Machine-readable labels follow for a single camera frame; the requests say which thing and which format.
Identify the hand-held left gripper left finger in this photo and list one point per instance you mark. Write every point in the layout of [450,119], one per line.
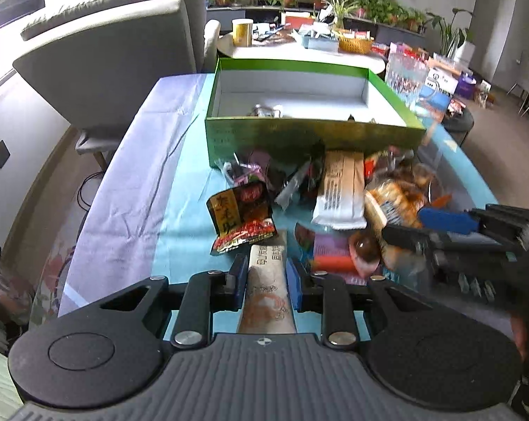
[237,281]

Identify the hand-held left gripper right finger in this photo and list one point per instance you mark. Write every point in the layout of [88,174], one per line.
[293,289]

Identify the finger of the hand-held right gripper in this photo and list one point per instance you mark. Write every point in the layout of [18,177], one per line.
[448,221]
[407,237]

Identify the tan snack packet red print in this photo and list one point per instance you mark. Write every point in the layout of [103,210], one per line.
[264,298]

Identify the clear bag of golden pastries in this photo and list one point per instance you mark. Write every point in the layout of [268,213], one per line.
[396,195]

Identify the green cardboard box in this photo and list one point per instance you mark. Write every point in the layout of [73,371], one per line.
[269,138]

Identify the person's right hand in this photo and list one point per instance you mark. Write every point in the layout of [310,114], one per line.
[519,335]

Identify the brown round wrapped snack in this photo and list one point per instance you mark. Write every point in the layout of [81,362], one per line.
[364,248]

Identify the purple orange snack packet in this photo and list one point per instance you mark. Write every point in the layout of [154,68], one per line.
[330,254]

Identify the red green snack packet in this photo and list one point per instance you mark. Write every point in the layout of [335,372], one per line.
[304,237]

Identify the black yellow red snack packet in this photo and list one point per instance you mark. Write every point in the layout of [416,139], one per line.
[242,217]

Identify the long white snack packet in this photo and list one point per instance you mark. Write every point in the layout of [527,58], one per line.
[339,188]

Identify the light blue tablecloth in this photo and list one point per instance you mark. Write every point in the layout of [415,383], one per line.
[185,210]

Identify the dark round stool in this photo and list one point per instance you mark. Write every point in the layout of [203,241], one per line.
[459,123]

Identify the white cardboard box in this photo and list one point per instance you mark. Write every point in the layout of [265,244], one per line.
[440,85]

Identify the lavender cloth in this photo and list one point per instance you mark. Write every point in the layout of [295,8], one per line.
[128,193]

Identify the clear plastic container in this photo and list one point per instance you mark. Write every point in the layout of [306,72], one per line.
[402,74]

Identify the silver wrapped snack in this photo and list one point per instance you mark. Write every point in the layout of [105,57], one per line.
[266,111]

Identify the tall plant in white pot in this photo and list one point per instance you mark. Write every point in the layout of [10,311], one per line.
[455,37]

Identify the floral rug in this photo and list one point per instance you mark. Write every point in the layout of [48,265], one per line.
[49,276]

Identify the wicker basket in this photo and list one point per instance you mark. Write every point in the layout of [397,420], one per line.
[355,44]

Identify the blue tray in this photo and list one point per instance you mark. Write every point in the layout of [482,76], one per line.
[319,43]

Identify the row of potted plants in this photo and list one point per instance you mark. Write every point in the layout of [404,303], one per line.
[391,11]

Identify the round white table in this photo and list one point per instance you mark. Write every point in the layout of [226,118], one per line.
[273,50]

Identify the spider plant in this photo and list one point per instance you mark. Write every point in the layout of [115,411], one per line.
[341,11]

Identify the red flat box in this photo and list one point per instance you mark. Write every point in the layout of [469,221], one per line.
[299,22]

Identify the yellow canister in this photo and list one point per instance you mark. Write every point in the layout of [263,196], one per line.
[242,33]

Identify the dark wall switch plate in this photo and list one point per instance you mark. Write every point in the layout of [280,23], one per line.
[1,153]

